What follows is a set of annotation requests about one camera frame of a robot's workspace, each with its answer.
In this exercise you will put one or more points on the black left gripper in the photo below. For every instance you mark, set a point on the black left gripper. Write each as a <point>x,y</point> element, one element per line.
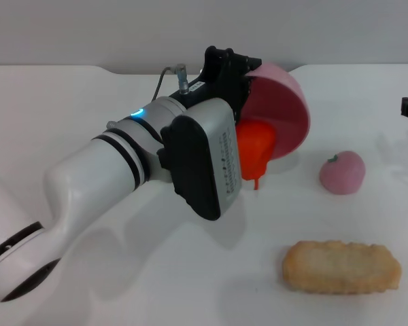
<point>217,81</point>

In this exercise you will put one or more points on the pink plastic bowl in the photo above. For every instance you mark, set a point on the pink plastic bowl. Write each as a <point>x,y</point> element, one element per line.
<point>282,115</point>

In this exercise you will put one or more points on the orange toy fruit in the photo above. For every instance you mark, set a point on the orange toy fruit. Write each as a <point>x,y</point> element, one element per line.
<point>255,149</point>

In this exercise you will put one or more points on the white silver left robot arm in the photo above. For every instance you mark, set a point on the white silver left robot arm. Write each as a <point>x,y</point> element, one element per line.
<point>98,176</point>

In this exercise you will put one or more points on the pink toy peach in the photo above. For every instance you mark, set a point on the pink toy peach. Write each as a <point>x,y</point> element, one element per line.
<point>341,173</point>

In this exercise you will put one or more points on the toy bread slice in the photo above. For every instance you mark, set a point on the toy bread slice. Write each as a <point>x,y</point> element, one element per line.
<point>341,268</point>

